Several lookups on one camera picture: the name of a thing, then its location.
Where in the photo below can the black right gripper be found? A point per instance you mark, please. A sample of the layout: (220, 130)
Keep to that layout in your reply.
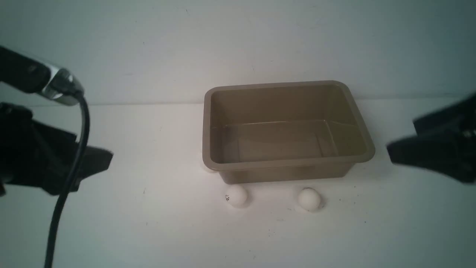
(445, 142)

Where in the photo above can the brown plastic bin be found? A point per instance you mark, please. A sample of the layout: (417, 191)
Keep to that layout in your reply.
(283, 132)

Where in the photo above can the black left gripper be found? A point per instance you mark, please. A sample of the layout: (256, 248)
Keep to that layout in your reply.
(32, 153)

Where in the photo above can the white table-tennis ball with logo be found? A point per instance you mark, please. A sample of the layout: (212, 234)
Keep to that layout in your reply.
(236, 196)

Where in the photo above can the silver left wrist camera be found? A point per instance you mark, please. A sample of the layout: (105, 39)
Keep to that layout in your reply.
(31, 75)

